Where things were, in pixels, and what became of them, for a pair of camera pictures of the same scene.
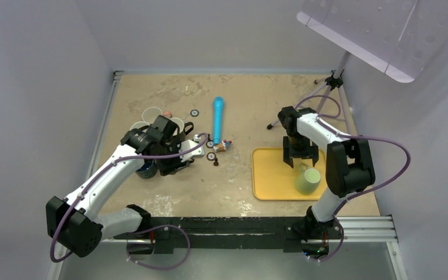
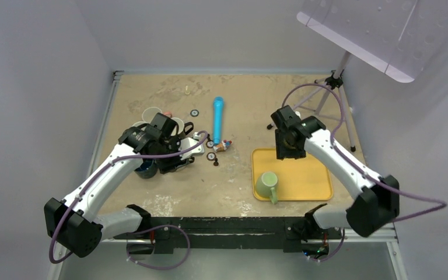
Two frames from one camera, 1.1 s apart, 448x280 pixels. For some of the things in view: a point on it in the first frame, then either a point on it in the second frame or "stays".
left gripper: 176,165 stays
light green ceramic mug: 307,180 → 266,186
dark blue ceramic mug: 149,170 stays
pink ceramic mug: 150,114 stays
